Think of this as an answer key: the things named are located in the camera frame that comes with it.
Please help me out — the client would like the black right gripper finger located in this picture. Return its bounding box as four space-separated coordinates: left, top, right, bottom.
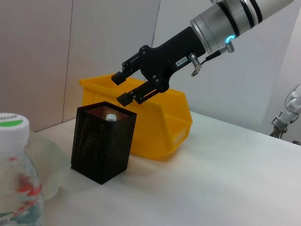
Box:
117 81 163 107
110 51 142 86

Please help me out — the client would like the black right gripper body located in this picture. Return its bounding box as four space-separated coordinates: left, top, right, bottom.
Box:
138 26 207 93

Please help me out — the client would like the clear green-label water bottle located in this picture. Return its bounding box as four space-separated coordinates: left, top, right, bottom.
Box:
0 113 46 226

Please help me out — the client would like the black mesh pen holder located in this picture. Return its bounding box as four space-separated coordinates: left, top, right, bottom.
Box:
70 101 137 186

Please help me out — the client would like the yellow plastic bin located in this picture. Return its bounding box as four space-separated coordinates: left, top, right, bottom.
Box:
79 73 193 162

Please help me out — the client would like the right gripper metal pin ring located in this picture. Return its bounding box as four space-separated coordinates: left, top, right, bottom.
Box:
189 53 203 78

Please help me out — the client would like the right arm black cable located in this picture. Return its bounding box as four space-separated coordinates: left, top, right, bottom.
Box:
199 40 236 69

